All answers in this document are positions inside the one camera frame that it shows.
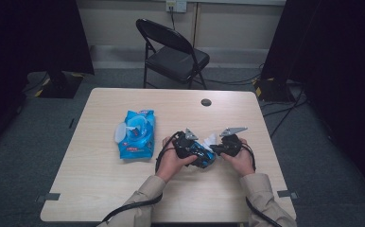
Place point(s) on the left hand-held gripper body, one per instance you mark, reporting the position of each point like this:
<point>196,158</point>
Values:
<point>183,146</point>

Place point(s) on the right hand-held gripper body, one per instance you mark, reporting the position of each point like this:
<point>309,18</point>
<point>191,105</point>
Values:
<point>232,146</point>

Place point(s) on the white wet wipe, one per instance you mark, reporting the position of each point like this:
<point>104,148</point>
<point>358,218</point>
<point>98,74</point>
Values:
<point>130,128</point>
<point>210,140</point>

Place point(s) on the blue toy car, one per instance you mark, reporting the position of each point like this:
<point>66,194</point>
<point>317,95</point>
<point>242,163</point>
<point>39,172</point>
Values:
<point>206,156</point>

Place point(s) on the blue wet wipes pack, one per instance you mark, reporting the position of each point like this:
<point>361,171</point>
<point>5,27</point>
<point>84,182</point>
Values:
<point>136,138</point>

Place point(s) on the person's right hand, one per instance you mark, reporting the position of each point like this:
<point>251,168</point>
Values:
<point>245,162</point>

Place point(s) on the person's left hand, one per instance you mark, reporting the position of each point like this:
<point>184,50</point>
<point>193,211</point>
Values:
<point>169,164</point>

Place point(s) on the black table grommet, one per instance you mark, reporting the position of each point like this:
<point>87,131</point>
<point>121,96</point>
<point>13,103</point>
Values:
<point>206,102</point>

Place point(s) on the black stand base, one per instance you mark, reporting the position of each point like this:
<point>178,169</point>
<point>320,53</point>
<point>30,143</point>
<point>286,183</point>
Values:
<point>272,90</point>
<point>62,86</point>

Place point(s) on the grey tape strip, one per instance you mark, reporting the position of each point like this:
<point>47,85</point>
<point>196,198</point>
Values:
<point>286,193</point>
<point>49,197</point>

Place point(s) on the black folding chair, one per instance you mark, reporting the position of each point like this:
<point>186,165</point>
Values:
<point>176,60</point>

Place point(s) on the small black floor strip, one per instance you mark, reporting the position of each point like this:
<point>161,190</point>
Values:
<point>71,123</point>

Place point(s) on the black curtain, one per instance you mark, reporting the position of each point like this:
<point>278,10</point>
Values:
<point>335,63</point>
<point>29,38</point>

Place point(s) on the white wall socket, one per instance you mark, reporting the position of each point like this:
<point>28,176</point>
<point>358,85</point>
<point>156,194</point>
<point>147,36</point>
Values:
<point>176,5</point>

